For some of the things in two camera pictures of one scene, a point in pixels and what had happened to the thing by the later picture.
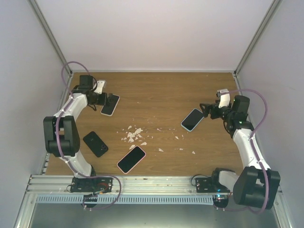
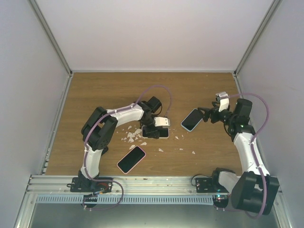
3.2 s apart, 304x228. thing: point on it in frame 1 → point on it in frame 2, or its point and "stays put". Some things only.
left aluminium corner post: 51,36 stays put
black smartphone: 110,102 → 163,132
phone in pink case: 131,160 stays put
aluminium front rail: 54,186 stays put
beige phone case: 110,103 → 159,137
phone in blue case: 192,119 stays put
